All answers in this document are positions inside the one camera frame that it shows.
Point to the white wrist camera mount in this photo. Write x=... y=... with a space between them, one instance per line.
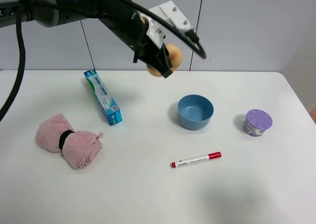
x=170 y=14

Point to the peach coloured round fruit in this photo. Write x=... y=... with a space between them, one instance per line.
x=175 y=55

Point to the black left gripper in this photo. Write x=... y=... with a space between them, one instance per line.
x=132 y=31

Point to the blue green toothpaste box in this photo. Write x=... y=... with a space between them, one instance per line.
x=105 y=101

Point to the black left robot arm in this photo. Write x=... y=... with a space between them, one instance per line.
x=120 y=16

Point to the purple lidded air freshener can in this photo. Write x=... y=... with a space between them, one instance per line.
x=257 y=122

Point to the blue plastic bowl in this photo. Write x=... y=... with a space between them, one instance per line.
x=194 y=111

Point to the red capped white marker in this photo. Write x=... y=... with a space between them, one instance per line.
x=195 y=160

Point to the black elastic towel band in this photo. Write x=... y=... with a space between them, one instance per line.
x=63 y=137

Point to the pink rolled towel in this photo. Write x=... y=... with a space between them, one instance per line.
x=80 y=148

